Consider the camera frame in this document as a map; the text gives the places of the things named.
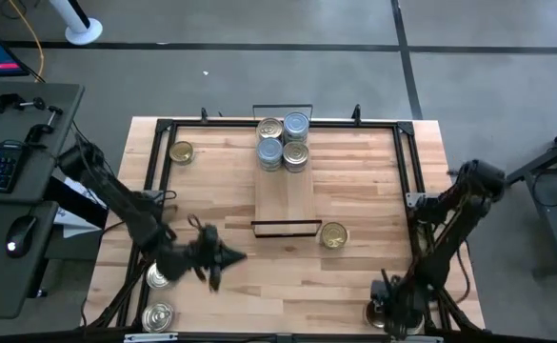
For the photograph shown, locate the black aluminium rig frame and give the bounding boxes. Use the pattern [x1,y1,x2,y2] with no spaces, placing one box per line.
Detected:
[83,116,487,337]

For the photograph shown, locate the wooden shelf, black wire frame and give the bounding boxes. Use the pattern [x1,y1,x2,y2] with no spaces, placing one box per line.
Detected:
[250,103,324,239]

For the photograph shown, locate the white round-base pole stand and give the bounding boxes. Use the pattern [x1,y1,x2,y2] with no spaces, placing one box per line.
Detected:
[49,0,104,47]

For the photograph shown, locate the yellow floor cable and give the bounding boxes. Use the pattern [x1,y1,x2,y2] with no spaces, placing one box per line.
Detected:
[6,0,47,83]

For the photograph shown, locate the white-green label can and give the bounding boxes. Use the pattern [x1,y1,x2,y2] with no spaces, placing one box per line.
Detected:
[319,221,349,251]
[169,140,196,167]

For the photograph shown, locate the white printed paper sheet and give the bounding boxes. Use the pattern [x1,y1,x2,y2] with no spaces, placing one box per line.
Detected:
[64,176,93,197]

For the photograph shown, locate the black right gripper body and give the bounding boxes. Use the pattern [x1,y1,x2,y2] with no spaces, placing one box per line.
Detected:
[383,278,427,339]

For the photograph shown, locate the grey desk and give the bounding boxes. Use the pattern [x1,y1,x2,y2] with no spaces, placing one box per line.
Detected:
[0,80,87,320]

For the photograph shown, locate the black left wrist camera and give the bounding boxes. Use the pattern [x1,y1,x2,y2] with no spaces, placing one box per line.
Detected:
[196,224,222,249]

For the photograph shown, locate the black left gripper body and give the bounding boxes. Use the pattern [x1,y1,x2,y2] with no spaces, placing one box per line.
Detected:
[156,241,226,283]

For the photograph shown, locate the black computer mouse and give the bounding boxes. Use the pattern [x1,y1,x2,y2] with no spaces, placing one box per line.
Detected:
[5,214,39,260]

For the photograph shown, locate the silver mounting bracket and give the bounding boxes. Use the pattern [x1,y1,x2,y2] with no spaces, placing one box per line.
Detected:
[391,334,445,343]
[123,332,179,343]

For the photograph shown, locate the black desk clamp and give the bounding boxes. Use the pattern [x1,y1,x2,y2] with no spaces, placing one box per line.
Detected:
[0,91,49,114]

